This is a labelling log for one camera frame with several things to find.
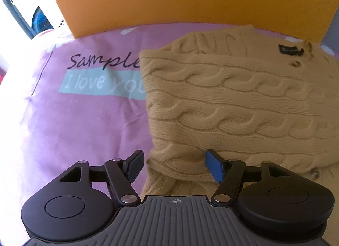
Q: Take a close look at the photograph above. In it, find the pink printed bed sheet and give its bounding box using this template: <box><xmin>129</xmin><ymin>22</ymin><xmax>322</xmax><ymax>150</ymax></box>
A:
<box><xmin>0</xmin><ymin>22</ymin><xmax>339</xmax><ymax>246</ymax></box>

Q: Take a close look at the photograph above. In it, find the beige cable-knit sweater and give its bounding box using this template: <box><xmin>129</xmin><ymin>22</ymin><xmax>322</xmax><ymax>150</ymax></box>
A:
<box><xmin>139</xmin><ymin>26</ymin><xmax>338</xmax><ymax>195</ymax></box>

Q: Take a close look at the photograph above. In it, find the blue round object by window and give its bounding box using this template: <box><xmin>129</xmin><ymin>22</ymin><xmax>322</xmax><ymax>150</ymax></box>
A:
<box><xmin>32</xmin><ymin>7</ymin><xmax>53</xmax><ymax>34</ymax></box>

